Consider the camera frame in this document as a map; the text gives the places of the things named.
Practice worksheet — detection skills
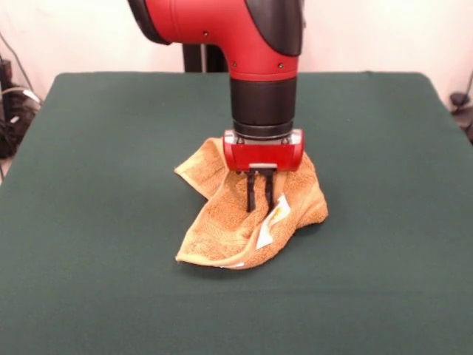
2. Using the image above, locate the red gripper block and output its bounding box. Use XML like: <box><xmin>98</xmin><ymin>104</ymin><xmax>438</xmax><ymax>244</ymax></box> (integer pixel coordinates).
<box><xmin>222</xmin><ymin>129</ymin><xmax>306</xmax><ymax>214</ymax></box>

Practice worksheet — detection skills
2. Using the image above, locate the orange-tan terry towel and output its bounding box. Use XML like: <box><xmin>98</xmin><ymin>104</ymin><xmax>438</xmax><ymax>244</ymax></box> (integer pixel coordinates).
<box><xmin>173</xmin><ymin>136</ymin><xmax>330</xmax><ymax>271</ymax></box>

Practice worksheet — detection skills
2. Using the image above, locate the dark green table cloth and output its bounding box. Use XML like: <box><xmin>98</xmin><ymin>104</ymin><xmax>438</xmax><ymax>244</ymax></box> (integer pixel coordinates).
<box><xmin>0</xmin><ymin>71</ymin><xmax>473</xmax><ymax>355</ymax></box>

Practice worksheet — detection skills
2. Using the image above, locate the black plug adapter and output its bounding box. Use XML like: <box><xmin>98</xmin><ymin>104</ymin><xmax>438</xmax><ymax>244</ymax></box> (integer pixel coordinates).
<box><xmin>449</xmin><ymin>92</ymin><xmax>469</xmax><ymax>114</ymax></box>

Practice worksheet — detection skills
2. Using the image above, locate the dark cable pile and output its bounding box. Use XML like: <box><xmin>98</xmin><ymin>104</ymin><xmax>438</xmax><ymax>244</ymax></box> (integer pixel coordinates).
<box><xmin>456</xmin><ymin>110</ymin><xmax>473</xmax><ymax>145</ymax></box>

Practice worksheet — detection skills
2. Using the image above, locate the black cable bundle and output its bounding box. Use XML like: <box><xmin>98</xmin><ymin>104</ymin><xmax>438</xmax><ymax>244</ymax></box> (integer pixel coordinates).
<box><xmin>0</xmin><ymin>87</ymin><xmax>42</xmax><ymax>160</ymax></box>

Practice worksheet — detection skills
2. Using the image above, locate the black wall plug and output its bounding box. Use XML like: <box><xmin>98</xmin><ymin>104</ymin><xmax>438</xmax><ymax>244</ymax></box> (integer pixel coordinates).
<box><xmin>0</xmin><ymin>57</ymin><xmax>13</xmax><ymax>89</ymax></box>

